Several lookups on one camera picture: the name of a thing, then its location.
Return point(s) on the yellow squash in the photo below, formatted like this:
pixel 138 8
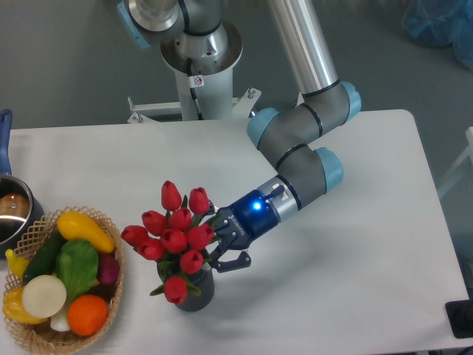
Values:
pixel 74 225

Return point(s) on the green lettuce leaf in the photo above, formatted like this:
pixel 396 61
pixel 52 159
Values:
pixel 77 268

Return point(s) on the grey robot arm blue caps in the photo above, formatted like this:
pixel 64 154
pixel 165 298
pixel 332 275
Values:
pixel 202 49

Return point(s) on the black device at table edge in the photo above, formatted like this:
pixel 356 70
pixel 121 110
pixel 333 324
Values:
pixel 460 318

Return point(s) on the purple red onion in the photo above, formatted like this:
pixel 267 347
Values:
pixel 108 269

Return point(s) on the dark grey ribbed vase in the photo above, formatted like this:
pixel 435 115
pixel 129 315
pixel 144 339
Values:
pixel 187 279

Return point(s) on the woven wicker basket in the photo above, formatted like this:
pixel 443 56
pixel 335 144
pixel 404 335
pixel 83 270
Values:
pixel 41 338

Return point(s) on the white round radish slice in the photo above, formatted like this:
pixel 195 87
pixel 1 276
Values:
pixel 45 297

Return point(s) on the orange fruit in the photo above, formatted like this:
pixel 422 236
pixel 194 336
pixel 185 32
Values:
pixel 87 314

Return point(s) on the white frame at right edge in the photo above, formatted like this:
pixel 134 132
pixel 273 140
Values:
pixel 461 165

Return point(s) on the red tulip bouquet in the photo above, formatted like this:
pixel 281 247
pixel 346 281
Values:
pixel 178 230

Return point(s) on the yellow bell pepper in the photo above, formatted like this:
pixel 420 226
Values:
pixel 13 308

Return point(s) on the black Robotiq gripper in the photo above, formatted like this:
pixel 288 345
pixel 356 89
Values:
pixel 238 225

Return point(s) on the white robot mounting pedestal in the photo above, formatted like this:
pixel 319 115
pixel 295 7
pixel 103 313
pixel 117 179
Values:
pixel 200 97

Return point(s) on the blue saucepan with handle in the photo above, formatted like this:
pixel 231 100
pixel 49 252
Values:
pixel 19 207

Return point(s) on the blue plastic bag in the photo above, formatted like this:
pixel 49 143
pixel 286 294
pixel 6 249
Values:
pixel 441 24

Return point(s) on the green cucumber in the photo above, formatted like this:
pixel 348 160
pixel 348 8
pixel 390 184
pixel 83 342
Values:
pixel 44 260

